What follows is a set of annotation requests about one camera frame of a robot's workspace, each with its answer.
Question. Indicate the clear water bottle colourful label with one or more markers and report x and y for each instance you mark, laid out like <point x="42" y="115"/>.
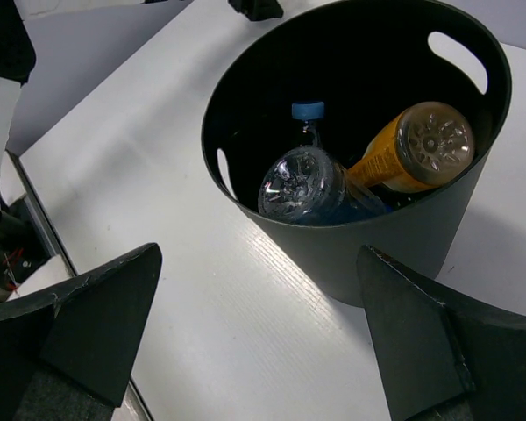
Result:
<point x="307" y="117"/>

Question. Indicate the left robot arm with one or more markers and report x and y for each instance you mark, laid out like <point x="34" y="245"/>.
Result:
<point x="17" y="61"/>

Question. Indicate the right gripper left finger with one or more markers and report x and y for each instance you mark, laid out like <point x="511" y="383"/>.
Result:
<point x="67" y="351"/>

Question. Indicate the clear bottle blue cap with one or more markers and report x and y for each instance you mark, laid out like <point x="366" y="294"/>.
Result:
<point x="307" y="187"/>

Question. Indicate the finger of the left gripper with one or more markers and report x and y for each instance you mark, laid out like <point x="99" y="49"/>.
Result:
<point x="257" y="10"/>

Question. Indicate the orange juice bottle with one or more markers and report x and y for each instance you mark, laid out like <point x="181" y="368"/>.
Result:
<point x="425" y="147"/>

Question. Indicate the black round bin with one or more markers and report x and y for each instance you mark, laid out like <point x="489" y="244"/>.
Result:
<point x="367" y="61"/>

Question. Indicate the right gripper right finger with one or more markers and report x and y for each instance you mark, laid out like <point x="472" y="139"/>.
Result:
<point x="442" y="355"/>

